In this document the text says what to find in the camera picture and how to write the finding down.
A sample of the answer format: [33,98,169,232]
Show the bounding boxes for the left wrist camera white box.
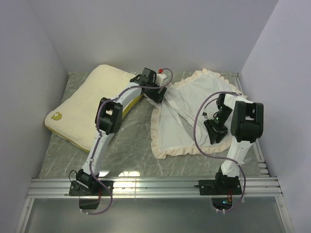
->
[156,69,168,86]

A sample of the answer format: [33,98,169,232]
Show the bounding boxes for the aluminium mounting rail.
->
[26,177,283,199]

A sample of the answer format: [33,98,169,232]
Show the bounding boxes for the cream pillow with yellow edge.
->
[44,65,134,152]

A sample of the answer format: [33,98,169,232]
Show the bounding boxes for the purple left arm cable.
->
[79,67,173,216]

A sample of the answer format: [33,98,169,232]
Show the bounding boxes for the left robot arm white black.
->
[69,68,173,196]

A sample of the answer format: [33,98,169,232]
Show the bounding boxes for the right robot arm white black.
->
[204,91,264,194]

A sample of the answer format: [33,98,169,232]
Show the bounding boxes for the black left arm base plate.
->
[69,180,114,210]

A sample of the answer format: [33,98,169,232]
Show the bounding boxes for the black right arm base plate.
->
[194,178,245,214]

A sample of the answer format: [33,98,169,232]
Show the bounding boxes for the white pillowcase with peach ruffles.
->
[151,69,239,159]

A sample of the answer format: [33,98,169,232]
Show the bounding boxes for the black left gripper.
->
[144,79,166,103]

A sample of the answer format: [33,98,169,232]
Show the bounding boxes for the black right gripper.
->
[203,106,232,144]

